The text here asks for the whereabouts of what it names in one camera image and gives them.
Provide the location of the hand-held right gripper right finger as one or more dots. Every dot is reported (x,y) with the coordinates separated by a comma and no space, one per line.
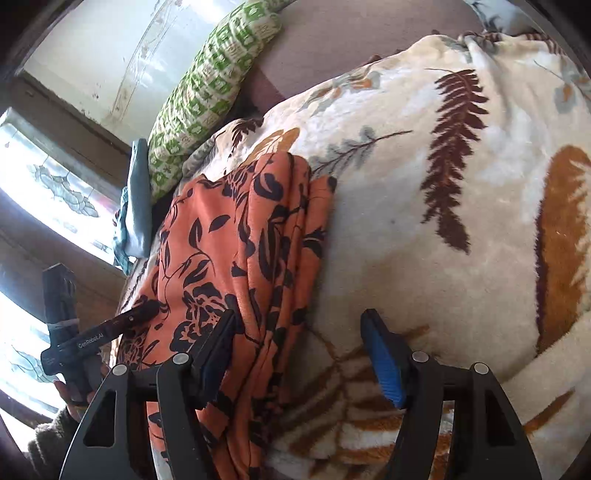
(385,360)

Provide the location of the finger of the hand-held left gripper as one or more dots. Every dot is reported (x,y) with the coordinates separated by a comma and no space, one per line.
(136,316)

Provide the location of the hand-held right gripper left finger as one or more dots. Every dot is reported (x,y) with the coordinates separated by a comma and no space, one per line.
(216,362)

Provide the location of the orange floral garment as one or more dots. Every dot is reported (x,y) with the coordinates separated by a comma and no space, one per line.
(217,240)

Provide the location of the person's left forearm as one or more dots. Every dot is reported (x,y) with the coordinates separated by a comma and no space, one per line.
(51,443)

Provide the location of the person's left hand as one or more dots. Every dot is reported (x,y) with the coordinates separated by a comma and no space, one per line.
(64,392)

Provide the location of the teal patterned cloth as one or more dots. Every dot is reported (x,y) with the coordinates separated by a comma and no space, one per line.
(121,230)

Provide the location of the cream leaf-print blanket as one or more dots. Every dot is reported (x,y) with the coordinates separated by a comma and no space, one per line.
(415,258)

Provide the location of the grey-blue folded cloth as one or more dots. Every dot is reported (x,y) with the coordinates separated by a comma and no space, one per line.
(138,198)

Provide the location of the patterned glass window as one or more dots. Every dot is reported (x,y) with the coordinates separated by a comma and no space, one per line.
(51,184)

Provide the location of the green patterned pillow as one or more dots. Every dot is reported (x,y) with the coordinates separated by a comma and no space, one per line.
(203,97)

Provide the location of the mauve bed sheet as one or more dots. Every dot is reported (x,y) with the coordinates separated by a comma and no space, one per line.
(332,41)

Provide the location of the light blue pillow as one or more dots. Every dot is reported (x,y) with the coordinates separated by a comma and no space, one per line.
(498,14)

